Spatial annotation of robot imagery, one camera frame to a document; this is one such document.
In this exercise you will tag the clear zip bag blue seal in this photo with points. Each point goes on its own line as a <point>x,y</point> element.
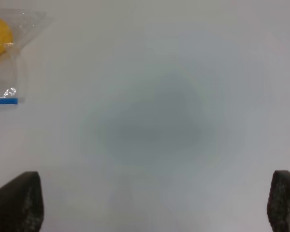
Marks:
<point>25,26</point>

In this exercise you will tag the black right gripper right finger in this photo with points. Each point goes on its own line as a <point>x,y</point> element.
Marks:
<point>278,206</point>

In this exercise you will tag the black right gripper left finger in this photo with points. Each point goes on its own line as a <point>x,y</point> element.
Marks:
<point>21,204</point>

